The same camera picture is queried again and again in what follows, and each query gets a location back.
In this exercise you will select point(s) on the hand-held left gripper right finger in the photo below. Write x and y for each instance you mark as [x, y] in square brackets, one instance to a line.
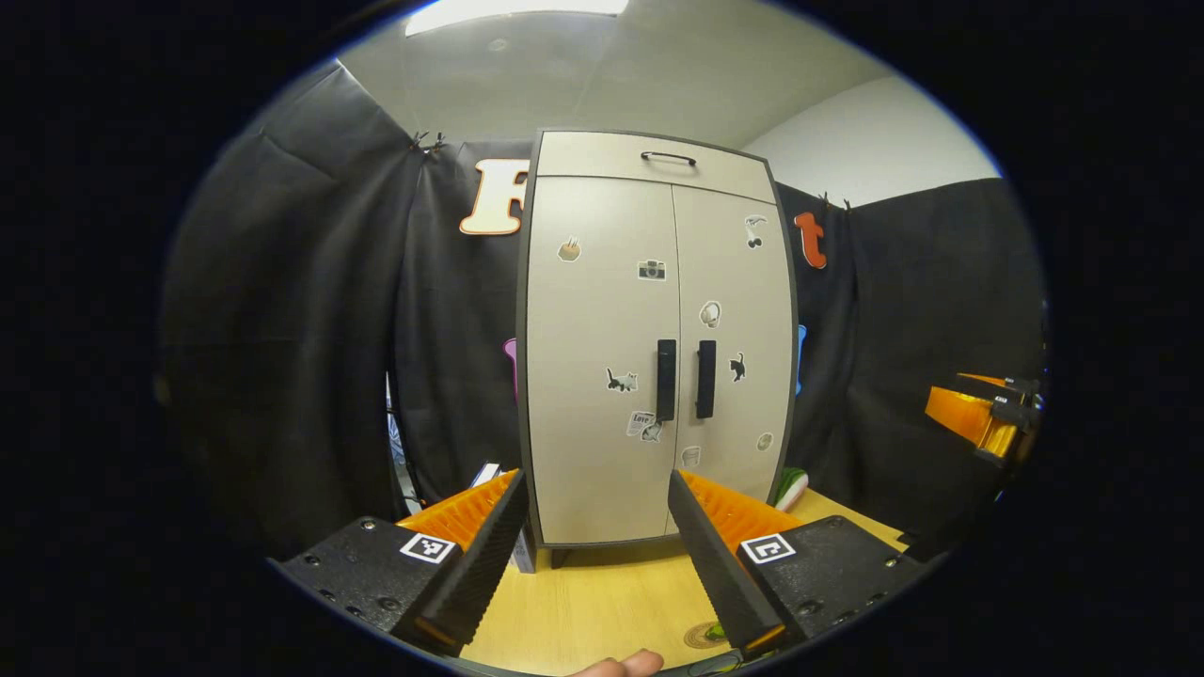
[713, 574]

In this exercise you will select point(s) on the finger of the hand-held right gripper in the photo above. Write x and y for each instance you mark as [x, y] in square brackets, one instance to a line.
[997, 387]
[964, 418]

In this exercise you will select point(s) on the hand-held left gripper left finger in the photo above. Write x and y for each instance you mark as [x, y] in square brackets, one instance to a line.
[489, 555]

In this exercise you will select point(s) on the grey cabinet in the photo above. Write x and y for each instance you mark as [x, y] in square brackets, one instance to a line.
[521, 395]

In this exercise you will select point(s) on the green striped white object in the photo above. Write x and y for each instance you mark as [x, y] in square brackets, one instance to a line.
[792, 489]

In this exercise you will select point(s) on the black backdrop cloth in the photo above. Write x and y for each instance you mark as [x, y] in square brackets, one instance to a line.
[310, 329]

